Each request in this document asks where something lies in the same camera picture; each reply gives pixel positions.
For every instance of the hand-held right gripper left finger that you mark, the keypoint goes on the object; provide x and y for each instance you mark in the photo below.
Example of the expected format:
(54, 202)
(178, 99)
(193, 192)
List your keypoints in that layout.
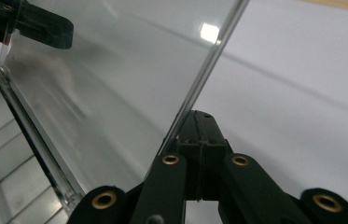
(193, 174)

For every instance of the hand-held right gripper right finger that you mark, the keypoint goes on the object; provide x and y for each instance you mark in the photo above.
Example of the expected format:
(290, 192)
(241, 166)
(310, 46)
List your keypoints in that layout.
(209, 174)

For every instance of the grey transparent compartment box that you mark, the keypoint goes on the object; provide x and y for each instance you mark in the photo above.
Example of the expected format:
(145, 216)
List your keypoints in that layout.
(115, 93)

